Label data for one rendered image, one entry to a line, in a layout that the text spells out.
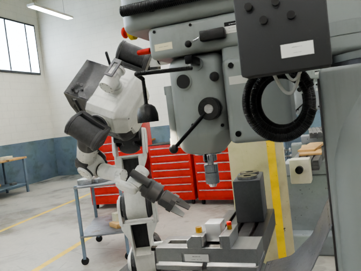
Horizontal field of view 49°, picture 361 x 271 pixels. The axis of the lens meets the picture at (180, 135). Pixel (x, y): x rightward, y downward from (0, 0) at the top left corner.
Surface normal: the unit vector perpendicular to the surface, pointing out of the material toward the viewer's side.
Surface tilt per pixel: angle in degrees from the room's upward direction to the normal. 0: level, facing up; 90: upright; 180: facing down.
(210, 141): 120
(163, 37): 90
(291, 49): 90
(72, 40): 90
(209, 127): 90
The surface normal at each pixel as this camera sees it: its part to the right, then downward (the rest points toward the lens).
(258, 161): -0.33, 0.09
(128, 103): 0.61, -0.11
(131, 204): -0.01, -0.11
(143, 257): 0.06, 0.50
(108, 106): -0.06, -0.49
